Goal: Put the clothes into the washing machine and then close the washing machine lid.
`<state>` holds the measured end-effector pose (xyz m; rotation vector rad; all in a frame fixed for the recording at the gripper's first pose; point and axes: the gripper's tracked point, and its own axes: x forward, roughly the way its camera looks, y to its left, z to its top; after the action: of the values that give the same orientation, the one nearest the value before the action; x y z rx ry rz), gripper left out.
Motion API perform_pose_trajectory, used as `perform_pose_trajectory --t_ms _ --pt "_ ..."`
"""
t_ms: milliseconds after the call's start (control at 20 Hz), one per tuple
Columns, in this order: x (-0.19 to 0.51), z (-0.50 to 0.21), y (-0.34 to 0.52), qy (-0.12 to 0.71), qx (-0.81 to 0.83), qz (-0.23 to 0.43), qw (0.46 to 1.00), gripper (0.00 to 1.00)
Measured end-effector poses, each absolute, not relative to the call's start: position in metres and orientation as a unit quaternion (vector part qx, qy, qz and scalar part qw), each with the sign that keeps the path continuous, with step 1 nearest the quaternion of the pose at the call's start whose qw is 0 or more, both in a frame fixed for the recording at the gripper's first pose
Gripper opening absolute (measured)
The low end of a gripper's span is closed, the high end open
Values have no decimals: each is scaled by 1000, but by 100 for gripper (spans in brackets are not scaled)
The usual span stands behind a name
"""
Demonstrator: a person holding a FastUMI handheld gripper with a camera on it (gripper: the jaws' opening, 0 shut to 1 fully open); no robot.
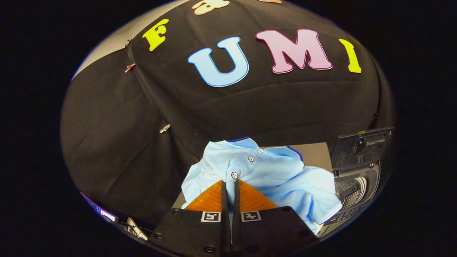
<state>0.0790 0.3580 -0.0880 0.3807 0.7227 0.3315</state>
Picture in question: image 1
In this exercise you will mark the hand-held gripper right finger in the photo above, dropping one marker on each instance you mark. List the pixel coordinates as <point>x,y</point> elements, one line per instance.
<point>236,214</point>

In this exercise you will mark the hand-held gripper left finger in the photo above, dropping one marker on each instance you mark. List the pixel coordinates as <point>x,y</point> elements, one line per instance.
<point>225,214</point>

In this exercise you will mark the light blue polo shirt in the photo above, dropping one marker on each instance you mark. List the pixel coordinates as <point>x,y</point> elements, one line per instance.
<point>278,178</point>

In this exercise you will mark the grey washing machine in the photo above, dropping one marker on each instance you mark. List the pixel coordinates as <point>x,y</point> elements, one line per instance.
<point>351,192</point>

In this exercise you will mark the dark glass washing machine lid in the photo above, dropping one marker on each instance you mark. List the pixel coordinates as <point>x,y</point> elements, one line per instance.
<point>364,146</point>

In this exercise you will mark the white plastic object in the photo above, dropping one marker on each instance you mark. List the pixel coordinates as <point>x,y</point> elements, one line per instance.
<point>137,229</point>

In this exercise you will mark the grey box stand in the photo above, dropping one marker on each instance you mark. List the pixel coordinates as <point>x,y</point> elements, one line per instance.
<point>316,155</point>

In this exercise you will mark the silver clip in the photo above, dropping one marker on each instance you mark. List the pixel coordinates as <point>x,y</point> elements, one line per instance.
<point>164,128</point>

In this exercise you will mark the pink clip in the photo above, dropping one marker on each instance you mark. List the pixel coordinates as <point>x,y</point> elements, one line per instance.
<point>129,67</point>

